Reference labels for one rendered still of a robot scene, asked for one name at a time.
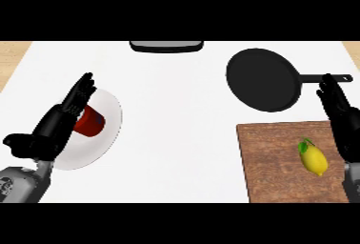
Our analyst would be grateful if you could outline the brown wooden cutting board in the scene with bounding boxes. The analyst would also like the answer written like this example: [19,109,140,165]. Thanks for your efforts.
[234,119,351,204]

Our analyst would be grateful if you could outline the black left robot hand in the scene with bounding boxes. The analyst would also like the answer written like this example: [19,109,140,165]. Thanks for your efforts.
[1,71,99,162]

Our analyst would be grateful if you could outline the black frying pan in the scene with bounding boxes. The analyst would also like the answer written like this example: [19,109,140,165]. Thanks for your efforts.
[224,48,354,113]

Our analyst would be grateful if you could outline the yellow lemon with leaf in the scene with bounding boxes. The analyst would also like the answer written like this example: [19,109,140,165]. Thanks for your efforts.
[296,137,329,177]

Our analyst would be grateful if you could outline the white round plate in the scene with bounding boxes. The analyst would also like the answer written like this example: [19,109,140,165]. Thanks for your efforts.
[51,88,124,172]

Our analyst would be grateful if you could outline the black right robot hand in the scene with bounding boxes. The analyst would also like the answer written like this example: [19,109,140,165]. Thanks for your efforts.
[314,72,360,164]

